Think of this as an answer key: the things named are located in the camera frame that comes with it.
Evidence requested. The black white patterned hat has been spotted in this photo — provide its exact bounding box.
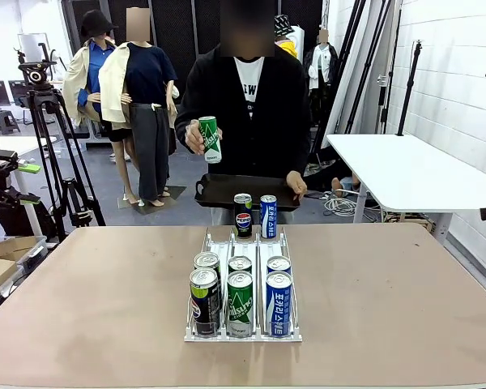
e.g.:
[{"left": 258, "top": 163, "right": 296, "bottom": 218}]
[{"left": 274, "top": 14, "right": 295, "bottom": 41}]

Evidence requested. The dark mannequin base plate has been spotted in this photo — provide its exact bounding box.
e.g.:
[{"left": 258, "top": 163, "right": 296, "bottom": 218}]
[{"left": 117, "top": 185, "right": 188, "bottom": 216}]

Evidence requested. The green Chilsung cider can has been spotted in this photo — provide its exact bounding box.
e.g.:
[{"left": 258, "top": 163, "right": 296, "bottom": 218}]
[
  {"left": 226, "top": 270, "right": 255, "bottom": 339},
  {"left": 228, "top": 255, "right": 254, "bottom": 277},
  {"left": 198, "top": 116, "right": 224, "bottom": 165}
]

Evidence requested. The person's right hand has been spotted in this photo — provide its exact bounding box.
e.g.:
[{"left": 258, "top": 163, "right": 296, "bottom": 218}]
[{"left": 184, "top": 118, "right": 206, "bottom": 156}]

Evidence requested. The mannequin in blue shirt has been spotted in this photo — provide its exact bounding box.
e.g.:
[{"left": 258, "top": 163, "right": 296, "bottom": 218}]
[{"left": 62, "top": 24, "right": 133, "bottom": 164}]

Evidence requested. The open cardboard box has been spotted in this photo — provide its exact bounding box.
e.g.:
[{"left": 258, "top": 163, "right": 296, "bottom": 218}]
[{"left": 0, "top": 235, "right": 49, "bottom": 273}]

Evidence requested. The grey plastic stool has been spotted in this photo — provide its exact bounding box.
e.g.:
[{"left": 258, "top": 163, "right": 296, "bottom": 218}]
[{"left": 0, "top": 109, "right": 22, "bottom": 135}]

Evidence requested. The white side table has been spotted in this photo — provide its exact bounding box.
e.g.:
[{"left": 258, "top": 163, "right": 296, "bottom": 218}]
[{"left": 326, "top": 133, "right": 486, "bottom": 245}]

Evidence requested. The black bucket hat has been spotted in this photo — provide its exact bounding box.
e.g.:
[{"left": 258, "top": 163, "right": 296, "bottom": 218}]
[{"left": 79, "top": 9, "right": 120, "bottom": 39}]

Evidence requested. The black leaning pole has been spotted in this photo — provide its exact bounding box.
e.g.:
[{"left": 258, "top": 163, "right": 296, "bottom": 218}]
[
  {"left": 309, "top": 0, "right": 368, "bottom": 155},
  {"left": 343, "top": 0, "right": 394, "bottom": 135}
]

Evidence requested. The mannequin in navy shirt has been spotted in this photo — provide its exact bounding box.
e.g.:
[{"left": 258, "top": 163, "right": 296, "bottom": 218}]
[{"left": 98, "top": 6, "right": 180, "bottom": 208}]

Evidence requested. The mannequin in white black jacket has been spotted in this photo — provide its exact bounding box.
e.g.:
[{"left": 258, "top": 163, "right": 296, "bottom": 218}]
[{"left": 305, "top": 28, "right": 339, "bottom": 125}]

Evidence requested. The person's left hand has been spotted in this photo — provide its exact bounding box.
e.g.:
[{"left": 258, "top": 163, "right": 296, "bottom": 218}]
[{"left": 285, "top": 169, "right": 309, "bottom": 202}]

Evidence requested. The mannequin in yellow hoodie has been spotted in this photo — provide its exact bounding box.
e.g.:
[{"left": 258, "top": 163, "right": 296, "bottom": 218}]
[{"left": 277, "top": 24, "right": 305, "bottom": 62}]

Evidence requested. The seated person in black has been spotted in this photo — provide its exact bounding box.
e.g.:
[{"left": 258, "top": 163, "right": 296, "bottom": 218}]
[{"left": 303, "top": 144, "right": 364, "bottom": 196}]

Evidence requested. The black bag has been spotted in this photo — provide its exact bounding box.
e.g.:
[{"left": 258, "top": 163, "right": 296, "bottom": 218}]
[{"left": 0, "top": 200, "right": 58, "bottom": 240}]

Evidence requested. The person's left forearm black sleeve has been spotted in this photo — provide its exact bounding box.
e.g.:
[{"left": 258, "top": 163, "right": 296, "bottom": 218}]
[{"left": 283, "top": 129, "right": 311, "bottom": 179}]

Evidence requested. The white can dispenser rack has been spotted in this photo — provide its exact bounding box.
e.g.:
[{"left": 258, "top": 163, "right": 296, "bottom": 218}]
[{"left": 183, "top": 226, "right": 304, "bottom": 344}]

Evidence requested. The white cable coil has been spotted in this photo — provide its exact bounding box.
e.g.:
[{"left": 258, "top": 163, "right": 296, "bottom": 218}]
[{"left": 321, "top": 189, "right": 364, "bottom": 219}]

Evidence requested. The black plastic serving tray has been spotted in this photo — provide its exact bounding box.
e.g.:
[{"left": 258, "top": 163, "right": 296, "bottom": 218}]
[{"left": 194, "top": 173, "right": 301, "bottom": 213}]

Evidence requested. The black camera tripod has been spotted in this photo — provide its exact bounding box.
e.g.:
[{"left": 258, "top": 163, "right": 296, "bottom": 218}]
[{"left": 25, "top": 88, "right": 107, "bottom": 244}]

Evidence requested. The black lime Pepsi can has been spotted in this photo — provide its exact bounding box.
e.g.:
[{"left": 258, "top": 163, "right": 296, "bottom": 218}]
[
  {"left": 189, "top": 267, "right": 223, "bottom": 339},
  {"left": 193, "top": 251, "right": 223, "bottom": 284}
]

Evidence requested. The person in black cardigan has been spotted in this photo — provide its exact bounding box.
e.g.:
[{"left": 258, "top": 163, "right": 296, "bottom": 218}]
[{"left": 173, "top": 0, "right": 313, "bottom": 226}]

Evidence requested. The person's right forearm black sleeve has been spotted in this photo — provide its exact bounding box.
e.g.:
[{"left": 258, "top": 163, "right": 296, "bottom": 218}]
[{"left": 173, "top": 105, "right": 200, "bottom": 152}]

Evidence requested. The black stand with clamp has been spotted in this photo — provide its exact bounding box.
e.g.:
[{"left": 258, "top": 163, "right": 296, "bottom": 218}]
[{"left": 395, "top": 39, "right": 425, "bottom": 138}]

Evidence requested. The blue Pocari Sweat can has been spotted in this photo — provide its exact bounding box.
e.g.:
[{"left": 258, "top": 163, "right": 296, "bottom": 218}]
[
  {"left": 266, "top": 255, "right": 293, "bottom": 277},
  {"left": 259, "top": 194, "right": 279, "bottom": 240},
  {"left": 265, "top": 271, "right": 294, "bottom": 338}
]

